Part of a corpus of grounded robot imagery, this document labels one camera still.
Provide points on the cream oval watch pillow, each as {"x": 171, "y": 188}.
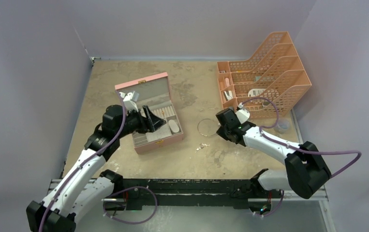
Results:
{"x": 174, "y": 127}

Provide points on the white label card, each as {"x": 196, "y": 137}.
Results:
{"x": 256, "y": 92}

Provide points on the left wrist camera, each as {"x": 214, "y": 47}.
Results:
{"x": 129, "y": 100}

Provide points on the pink jewelry box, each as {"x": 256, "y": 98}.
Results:
{"x": 151, "y": 95}

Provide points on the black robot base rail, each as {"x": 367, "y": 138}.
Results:
{"x": 235, "y": 193}

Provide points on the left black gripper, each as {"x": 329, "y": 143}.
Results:
{"x": 155, "y": 122}

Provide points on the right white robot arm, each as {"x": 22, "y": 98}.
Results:
{"x": 305, "y": 171}

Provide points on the clear plastic cup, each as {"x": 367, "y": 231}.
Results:
{"x": 282, "y": 126}

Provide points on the orange mesh file organizer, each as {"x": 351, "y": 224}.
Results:
{"x": 275, "y": 66}

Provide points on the white stapler in organizer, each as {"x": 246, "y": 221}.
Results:
{"x": 228, "y": 95}

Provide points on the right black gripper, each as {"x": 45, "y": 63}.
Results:
{"x": 220, "y": 132}

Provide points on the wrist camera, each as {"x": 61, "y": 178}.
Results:
{"x": 129, "y": 100}
{"x": 242, "y": 113}

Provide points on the rhinestone earring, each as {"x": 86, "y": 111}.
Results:
{"x": 201, "y": 146}

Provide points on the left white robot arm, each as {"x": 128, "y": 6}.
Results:
{"x": 69, "y": 201}

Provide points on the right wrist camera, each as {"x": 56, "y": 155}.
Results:
{"x": 242, "y": 113}

